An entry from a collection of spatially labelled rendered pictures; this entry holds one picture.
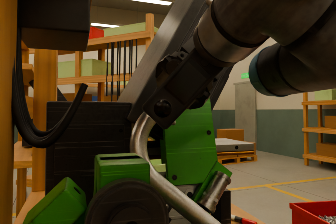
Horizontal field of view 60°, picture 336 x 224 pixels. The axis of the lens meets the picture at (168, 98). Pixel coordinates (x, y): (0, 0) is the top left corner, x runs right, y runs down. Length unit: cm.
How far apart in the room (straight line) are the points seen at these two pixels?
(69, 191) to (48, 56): 111
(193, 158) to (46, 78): 89
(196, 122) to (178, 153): 8
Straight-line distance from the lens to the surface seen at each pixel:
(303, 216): 104
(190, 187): 64
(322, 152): 706
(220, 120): 1111
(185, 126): 63
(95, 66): 382
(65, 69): 411
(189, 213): 51
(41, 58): 137
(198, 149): 63
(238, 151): 82
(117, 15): 1018
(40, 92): 136
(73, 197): 30
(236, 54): 34
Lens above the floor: 122
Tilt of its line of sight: 3 degrees up
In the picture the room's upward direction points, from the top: straight up
